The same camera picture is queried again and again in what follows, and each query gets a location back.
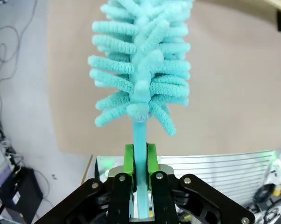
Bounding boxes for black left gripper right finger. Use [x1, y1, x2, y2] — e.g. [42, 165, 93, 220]
[147, 143, 256, 224]

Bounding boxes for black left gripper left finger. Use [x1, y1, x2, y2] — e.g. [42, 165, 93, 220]
[34, 144, 135, 224]

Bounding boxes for teal chenille duster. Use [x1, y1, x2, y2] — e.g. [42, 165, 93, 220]
[87, 0, 195, 221]

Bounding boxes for black box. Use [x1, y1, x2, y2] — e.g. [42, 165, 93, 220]
[0, 166, 44, 220]

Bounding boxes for yellow emergency stop button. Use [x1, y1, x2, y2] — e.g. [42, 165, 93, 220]
[272, 182, 281, 196]

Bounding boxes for grey electronics unit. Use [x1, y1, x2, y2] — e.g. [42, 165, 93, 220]
[0, 144, 16, 191]

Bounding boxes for bundle of black cables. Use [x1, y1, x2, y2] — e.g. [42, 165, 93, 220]
[246, 199, 281, 224]

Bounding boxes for grey floor cable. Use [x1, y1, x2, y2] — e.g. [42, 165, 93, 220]
[0, 0, 39, 84]

